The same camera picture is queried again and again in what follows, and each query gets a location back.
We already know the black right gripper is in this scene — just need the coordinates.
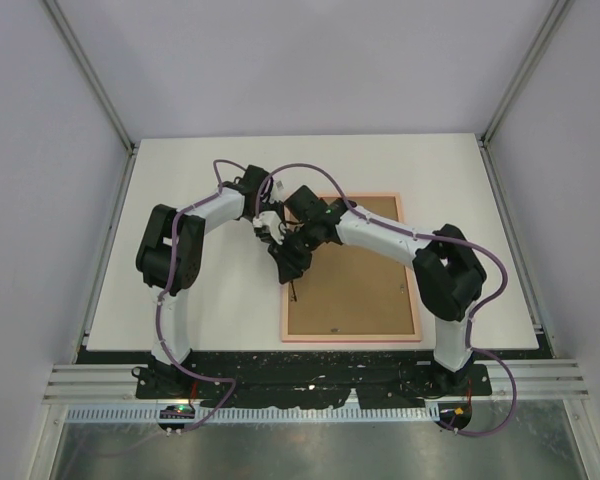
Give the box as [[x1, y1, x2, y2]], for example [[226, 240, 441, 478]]
[[268, 221, 320, 284]]

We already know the red handled screwdriver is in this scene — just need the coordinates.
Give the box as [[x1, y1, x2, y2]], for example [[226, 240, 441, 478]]
[[289, 280, 298, 302]]

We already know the pink picture frame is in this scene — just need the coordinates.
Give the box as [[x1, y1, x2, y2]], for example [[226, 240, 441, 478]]
[[280, 190, 425, 344]]

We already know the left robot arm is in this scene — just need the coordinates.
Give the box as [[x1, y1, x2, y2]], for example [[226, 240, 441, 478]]
[[135, 165, 273, 398]]

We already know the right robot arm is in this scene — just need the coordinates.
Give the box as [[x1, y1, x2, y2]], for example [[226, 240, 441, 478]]
[[253, 186, 487, 394]]

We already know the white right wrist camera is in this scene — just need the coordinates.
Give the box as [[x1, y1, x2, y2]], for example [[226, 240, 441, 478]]
[[252, 210, 287, 245]]

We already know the brown frame backing board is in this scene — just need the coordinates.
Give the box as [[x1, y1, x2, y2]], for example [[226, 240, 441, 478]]
[[287, 195, 417, 335]]

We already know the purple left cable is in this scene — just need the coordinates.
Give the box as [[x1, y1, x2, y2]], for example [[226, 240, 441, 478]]
[[152, 158, 241, 434]]

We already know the purple cable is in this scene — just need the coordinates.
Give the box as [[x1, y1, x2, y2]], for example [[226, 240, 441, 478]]
[[253, 162, 519, 437], [152, 158, 241, 434]]

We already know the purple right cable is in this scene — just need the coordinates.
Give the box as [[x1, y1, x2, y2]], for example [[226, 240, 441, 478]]
[[253, 162, 519, 437]]

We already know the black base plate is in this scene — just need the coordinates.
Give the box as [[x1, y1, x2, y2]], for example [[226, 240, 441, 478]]
[[131, 351, 492, 410]]

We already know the slotted cable duct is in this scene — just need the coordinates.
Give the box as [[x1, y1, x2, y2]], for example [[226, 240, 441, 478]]
[[65, 403, 439, 424]]

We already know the left aluminium frame post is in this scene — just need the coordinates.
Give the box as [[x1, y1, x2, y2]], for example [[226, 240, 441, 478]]
[[40, 0, 135, 155]]

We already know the aluminium frame post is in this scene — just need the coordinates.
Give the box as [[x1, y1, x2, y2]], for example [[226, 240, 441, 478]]
[[40, 0, 135, 155], [479, 0, 575, 148]]

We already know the right aluminium frame post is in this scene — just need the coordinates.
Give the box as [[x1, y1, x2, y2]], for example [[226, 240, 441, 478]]
[[479, 0, 575, 148]]

